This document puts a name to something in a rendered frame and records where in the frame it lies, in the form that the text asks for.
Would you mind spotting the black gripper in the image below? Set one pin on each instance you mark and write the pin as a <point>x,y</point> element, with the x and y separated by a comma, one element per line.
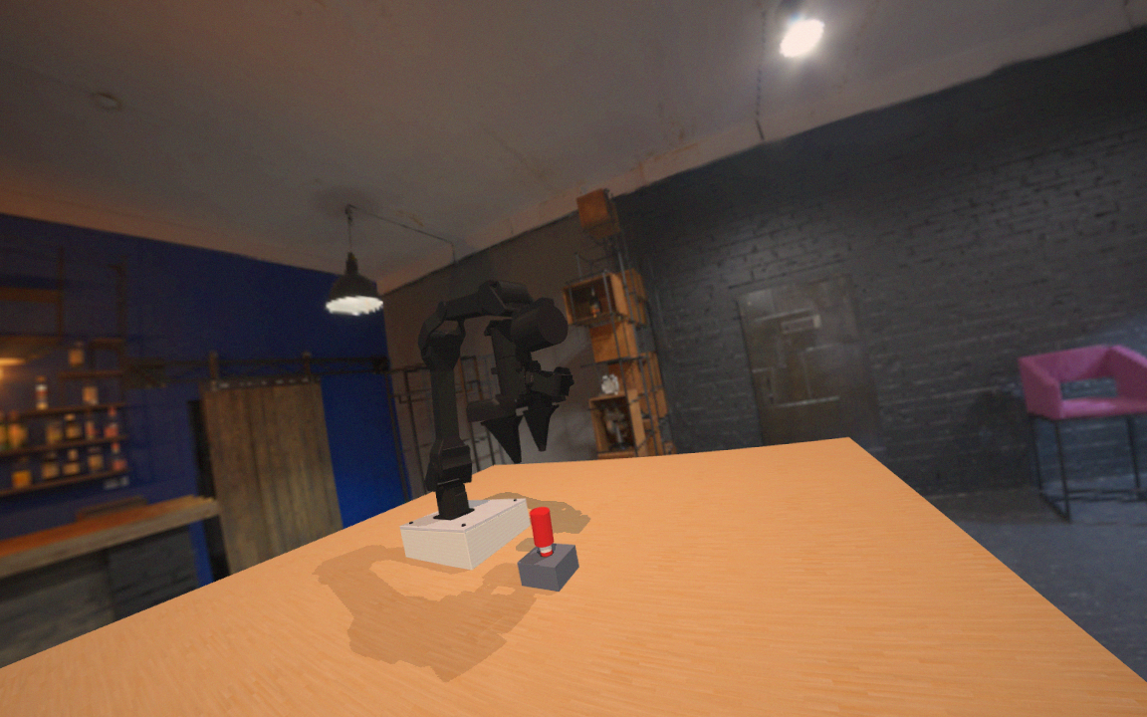
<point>500,414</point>

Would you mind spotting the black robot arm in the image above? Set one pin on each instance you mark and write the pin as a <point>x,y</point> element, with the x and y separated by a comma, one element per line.
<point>535,325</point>

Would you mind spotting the red marker cap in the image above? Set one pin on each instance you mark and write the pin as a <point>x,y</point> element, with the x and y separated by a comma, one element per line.
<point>542,527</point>

